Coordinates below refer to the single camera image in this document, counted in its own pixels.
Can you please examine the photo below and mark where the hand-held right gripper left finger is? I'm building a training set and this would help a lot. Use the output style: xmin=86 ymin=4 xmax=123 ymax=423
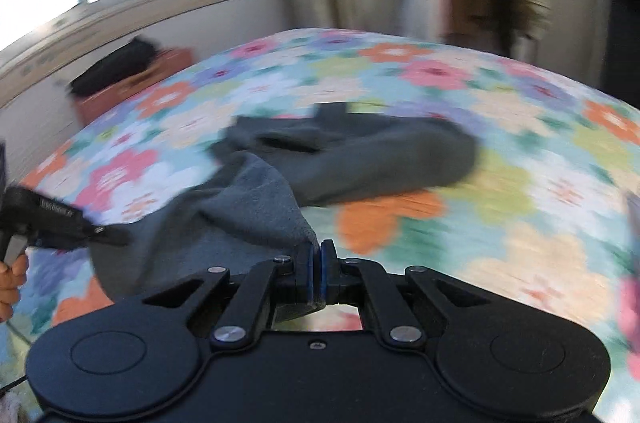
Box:
xmin=142 ymin=245 xmax=320 ymax=352

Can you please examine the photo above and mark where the orange box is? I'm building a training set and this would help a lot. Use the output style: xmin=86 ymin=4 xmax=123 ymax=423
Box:
xmin=74 ymin=47 xmax=197 ymax=126

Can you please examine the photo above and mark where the dark furniture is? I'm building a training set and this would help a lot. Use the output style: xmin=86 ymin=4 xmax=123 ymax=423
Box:
xmin=601 ymin=0 xmax=640 ymax=96

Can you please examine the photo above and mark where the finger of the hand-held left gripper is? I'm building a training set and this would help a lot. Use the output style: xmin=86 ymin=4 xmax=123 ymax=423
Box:
xmin=92 ymin=224 xmax=132 ymax=248

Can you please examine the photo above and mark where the grey garment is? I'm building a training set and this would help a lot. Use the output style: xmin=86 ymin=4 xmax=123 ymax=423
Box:
xmin=91 ymin=102 xmax=479 ymax=321

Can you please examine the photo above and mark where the floral bed blanket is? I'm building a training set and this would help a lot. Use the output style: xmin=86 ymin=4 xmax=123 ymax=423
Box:
xmin=0 ymin=27 xmax=640 ymax=423

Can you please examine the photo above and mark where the black bag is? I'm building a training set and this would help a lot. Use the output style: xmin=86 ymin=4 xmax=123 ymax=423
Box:
xmin=66 ymin=34 xmax=162 ymax=98

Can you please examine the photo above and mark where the black cable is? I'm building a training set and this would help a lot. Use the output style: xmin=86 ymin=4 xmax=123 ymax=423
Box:
xmin=0 ymin=374 xmax=27 ymax=398

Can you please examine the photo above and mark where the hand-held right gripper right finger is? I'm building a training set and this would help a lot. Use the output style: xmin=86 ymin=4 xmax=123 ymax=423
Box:
xmin=320 ymin=239 xmax=494 ymax=350

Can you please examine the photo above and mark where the person's left hand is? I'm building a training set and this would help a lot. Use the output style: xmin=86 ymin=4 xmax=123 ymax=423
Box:
xmin=0 ymin=252 xmax=29 ymax=325

